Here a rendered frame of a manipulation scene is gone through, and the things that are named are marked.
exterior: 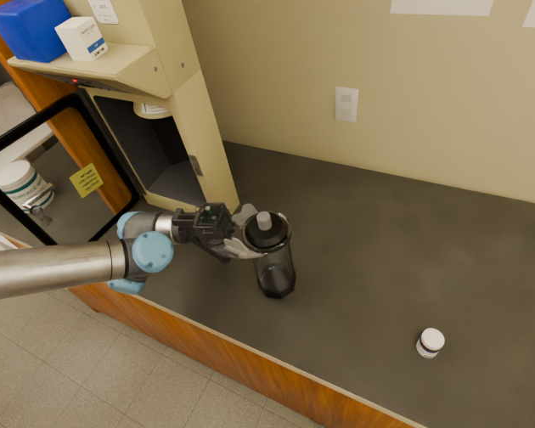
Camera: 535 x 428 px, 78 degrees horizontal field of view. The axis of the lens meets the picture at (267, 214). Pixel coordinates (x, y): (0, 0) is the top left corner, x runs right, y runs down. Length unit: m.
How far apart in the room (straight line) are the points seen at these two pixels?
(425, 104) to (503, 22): 0.25
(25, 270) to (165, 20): 0.51
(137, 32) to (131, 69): 0.09
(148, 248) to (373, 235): 0.64
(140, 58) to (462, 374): 0.92
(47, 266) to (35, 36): 0.43
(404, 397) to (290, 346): 0.26
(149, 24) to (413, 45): 0.63
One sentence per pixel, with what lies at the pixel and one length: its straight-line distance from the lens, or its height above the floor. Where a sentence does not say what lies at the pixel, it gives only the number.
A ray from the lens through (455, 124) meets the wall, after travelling 1.11.
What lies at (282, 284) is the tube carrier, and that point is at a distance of 0.83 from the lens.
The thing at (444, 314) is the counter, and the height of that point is 0.94.
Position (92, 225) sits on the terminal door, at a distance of 1.14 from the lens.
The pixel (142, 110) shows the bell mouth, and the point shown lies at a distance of 0.93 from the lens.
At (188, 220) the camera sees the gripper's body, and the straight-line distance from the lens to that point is 0.73.
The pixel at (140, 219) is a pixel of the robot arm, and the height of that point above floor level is 1.21.
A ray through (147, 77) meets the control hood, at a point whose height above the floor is 1.47.
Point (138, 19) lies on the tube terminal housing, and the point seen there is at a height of 1.56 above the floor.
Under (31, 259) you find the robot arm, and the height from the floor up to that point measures 1.37.
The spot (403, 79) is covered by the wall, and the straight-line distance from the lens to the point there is 1.05.
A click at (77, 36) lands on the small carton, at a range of 0.76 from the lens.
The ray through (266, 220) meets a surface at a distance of 0.67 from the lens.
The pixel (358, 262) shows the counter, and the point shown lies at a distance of 0.97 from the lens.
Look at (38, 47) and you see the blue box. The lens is 0.83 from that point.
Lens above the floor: 1.76
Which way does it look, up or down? 49 degrees down
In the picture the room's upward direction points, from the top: 11 degrees counter-clockwise
